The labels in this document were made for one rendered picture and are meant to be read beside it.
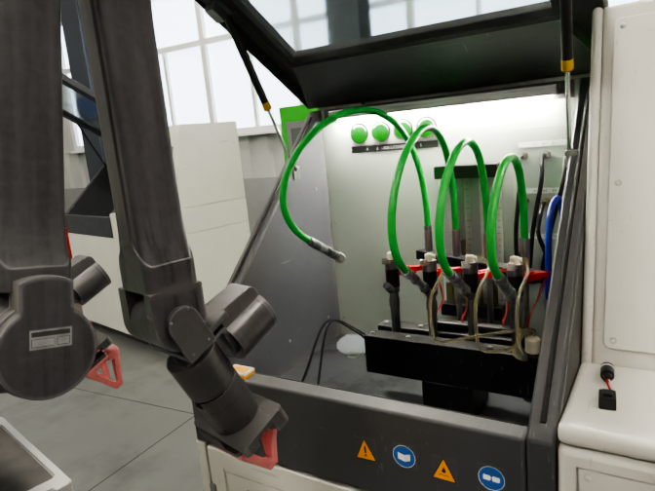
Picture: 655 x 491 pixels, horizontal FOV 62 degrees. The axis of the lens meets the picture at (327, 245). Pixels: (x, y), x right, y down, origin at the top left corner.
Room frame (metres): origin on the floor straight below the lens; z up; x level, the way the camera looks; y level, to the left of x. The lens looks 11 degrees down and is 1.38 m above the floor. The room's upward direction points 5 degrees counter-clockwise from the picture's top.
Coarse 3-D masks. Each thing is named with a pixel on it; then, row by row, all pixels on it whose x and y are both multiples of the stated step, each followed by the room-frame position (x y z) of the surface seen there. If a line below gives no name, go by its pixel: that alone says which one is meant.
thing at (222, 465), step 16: (208, 448) 1.01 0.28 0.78; (224, 464) 0.99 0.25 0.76; (240, 464) 0.97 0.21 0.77; (224, 480) 1.00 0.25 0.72; (240, 480) 0.97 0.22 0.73; (256, 480) 0.95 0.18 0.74; (272, 480) 0.93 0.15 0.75; (288, 480) 0.91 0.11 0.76; (304, 480) 0.89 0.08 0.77; (320, 480) 0.87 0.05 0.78
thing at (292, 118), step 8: (280, 112) 4.22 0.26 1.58; (288, 112) 4.18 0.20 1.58; (296, 112) 4.13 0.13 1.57; (304, 112) 4.09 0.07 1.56; (288, 120) 4.18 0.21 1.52; (296, 120) 4.14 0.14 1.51; (304, 120) 4.09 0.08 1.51; (288, 128) 4.18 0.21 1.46; (296, 128) 4.13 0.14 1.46; (288, 136) 4.19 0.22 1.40; (296, 136) 4.13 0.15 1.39; (288, 144) 4.20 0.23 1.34
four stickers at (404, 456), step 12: (360, 444) 0.82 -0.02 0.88; (372, 444) 0.80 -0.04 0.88; (396, 444) 0.78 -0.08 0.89; (360, 456) 0.82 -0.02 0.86; (372, 456) 0.81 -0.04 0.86; (396, 456) 0.78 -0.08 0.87; (408, 456) 0.77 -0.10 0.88; (432, 456) 0.75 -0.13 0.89; (408, 468) 0.77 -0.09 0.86; (432, 468) 0.75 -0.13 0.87; (444, 468) 0.74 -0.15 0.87; (480, 468) 0.71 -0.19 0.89; (492, 468) 0.70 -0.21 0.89; (444, 480) 0.74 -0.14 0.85; (456, 480) 0.73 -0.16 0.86; (480, 480) 0.71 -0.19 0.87; (492, 480) 0.70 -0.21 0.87; (504, 480) 0.69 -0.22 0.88
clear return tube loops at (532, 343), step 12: (528, 264) 0.92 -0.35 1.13; (528, 276) 0.88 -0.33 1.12; (480, 288) 0.88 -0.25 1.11; (432, 300) 0.91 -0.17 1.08; (516, 300) 0.83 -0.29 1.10; (516, 312) 0.82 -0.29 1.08; (432, 324) 0.90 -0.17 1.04; (516, 324) 0.82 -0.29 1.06; (432, 336) 0.90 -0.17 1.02; (468, 336) 0.91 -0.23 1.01; (480, 336) 0.91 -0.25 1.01; (516, 336) 0.82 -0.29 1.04; (528, 336) 0.89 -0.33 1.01; (480, 348) 0.85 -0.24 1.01; (516, 348) 0.86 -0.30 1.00; (528, 348) 0.88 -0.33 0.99
